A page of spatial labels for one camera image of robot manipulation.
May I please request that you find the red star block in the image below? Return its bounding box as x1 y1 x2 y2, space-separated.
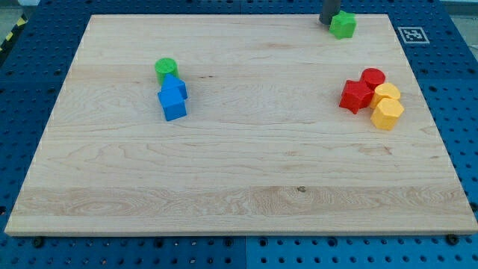
339 80 374 114

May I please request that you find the green star block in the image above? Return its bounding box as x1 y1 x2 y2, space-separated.
329 10 356 39

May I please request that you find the light wooden board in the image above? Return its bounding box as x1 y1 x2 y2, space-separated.
5 14 477 236

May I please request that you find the blue cube block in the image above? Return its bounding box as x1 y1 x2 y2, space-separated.
158 88 187 121

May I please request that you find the blue triangle block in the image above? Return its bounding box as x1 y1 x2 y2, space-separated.
161 74 188 99

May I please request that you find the green cylinder block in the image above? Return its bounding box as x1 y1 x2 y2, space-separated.
154 58 179 86

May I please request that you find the red cylinder block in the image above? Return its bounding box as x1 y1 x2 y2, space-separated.
360 67 386 90

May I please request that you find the yellow hexagon block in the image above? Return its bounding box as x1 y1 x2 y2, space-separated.
370 98 405 131

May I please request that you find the yellow half-round block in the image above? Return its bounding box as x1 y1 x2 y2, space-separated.
369 82 401 108

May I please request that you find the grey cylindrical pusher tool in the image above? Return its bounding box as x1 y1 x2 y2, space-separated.
319 0 341 25

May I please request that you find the white fiducial marker tag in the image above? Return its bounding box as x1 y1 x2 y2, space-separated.
397 26 429 44

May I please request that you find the black bolt front left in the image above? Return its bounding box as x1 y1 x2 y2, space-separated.
31 236 45 249

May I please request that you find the black bolt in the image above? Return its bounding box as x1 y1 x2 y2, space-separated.
31 236 45 249
445 234 460 246

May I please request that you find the black bolt front right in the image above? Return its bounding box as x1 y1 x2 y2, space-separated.
445 234 460 246

